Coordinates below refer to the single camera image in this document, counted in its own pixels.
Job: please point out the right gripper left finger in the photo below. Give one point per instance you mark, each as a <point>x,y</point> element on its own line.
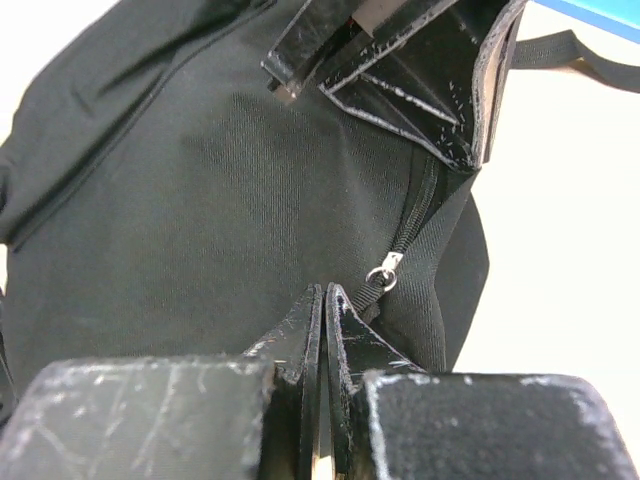
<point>252,416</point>

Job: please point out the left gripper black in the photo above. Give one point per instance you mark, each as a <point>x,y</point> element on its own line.
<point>371,60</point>

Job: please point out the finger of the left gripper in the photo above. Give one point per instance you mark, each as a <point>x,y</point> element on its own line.
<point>490,71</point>

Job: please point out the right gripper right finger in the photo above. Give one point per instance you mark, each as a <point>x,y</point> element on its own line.
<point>390,419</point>

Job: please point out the black student backpack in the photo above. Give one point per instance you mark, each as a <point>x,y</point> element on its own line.
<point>157,199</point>

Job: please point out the blue shelf unit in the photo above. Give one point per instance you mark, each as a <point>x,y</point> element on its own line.
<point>606,14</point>

